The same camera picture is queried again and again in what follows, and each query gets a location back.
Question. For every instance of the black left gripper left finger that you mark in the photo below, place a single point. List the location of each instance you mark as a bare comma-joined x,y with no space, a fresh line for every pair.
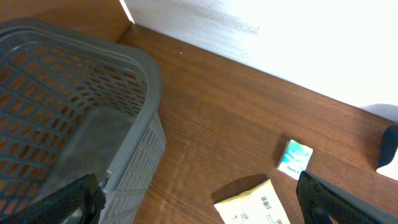
78,202

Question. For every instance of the green tissue pack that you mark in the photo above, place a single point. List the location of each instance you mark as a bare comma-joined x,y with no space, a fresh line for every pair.
295,159

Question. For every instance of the white barcode scanner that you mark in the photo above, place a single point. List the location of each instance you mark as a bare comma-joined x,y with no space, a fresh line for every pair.
387,165

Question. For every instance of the cream foil pouch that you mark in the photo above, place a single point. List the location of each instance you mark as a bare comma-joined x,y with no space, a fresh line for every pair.
259,205

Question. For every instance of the grey plastic basket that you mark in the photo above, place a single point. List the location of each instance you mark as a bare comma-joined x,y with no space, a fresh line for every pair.
73,104

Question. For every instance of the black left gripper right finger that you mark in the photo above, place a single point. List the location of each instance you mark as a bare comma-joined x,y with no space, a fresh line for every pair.
323,202

